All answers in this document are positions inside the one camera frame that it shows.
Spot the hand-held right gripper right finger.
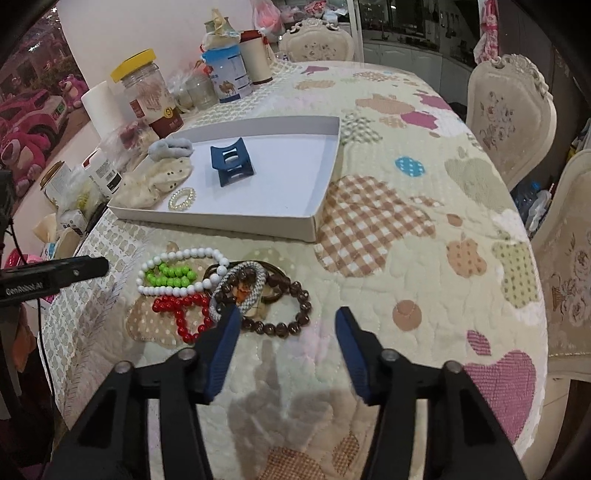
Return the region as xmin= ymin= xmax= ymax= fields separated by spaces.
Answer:
xmin=334 ymin=306 xmax=528 ymax=480

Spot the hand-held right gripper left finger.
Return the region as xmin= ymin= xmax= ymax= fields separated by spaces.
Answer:
xmin=45 ymin=304 xmax=243 ymax=480

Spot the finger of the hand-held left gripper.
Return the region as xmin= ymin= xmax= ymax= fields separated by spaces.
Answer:
xmin=0 ymin=257 xmax=110 ymax=305

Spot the red bead bracelet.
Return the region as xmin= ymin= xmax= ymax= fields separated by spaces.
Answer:
xmin=152 ymin=294 xmax=217 ymax=344

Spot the brown wooden bead bracelet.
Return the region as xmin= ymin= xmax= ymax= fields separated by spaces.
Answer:
xmin=217 ymin=268 xmax=313 ymax=336

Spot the silver braided hair band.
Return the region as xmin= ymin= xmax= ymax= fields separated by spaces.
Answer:
xmin=209 ymin=261 xmax=269 ymax=324

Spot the green bead bracelet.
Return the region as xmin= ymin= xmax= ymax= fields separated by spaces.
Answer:
xmin=144 ymin=262 xmax=197 ymax=289

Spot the white bead bracelet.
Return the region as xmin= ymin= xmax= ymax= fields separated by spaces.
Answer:
xmin=137 ymin=247 xmax=229 ymax=297

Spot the cream dotted fabric scrunchie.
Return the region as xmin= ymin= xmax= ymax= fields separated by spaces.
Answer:
xmin=113 ymin=156 xmax=193 ymax=209

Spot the clear spiral hair tie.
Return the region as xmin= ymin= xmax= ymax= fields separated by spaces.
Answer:
xmin=168 ymin=187 xmax=197 ymax=212

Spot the grey fabric scrunchie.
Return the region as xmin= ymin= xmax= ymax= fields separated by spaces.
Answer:
xmin=148 ymin=139 xmax=194 ymax=160

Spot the white shallow cardboard tray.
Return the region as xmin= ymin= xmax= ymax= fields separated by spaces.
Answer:
xmin=106 ymin=115 xmax=342 ymax=243

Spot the blue hair claw clip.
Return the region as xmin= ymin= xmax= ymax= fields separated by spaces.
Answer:
xmin=210 ymin=137 xmax=257 ymax=188

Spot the gold-lid jar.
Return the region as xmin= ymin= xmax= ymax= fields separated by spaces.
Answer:
xmin=39 ymin=161 xmax=77 ymax=215

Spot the white supplement bottle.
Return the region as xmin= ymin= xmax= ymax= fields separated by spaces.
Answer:
xmin=82 ymin=148 xmax=123 ymax=196

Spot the patchwork quilted tablecloth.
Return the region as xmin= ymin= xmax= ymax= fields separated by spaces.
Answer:
xmin=41 ymin=60 xmax=550 ymax=480

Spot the clear plastic bag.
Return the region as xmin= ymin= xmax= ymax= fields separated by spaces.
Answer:
xmin=99 ymin=122 xmax=160 ymax=174

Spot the white paper towel roll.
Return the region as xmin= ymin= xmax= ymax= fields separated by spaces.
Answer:
xmin=81 ymin=80 xmax=127 ymax=139

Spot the yellow-lid glass jar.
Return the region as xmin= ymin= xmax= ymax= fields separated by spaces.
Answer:
xmin=110 ymin=49 xmax=184 ymax=139

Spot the small clear glass jar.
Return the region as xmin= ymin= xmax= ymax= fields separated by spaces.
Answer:
xmin=187 ymin=74 xmax=219 ymax=110

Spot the ornate cream dining chair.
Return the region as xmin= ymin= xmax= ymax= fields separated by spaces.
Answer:
xmin=465 ymin=54 xmax=557 ymax=191
xmin=529 ymin=148 xmax=591 ymax=381
xmin=279 ymin=18 xmax=356 ymax=62

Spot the plastic water bottle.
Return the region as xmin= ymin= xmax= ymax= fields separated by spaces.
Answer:
xmin=513 ymin=181 xmax=552 ymax=232

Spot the blue and white tin can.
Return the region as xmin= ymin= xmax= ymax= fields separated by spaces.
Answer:
xmin=201 ymin=41 xmax=254 ymax=104

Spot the cream cup with red lid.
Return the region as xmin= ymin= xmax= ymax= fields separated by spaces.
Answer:
xmin=238 ymin=30 xmax=274 ymax=85

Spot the pink plastic bag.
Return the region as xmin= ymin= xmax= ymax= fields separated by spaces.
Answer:
xmin=252 ymin=0 xmax=287 ymax=40

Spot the pink bear wall poster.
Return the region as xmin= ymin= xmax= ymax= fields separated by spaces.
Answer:
xmin=0 ymin=7 xmax=90 ymax=199

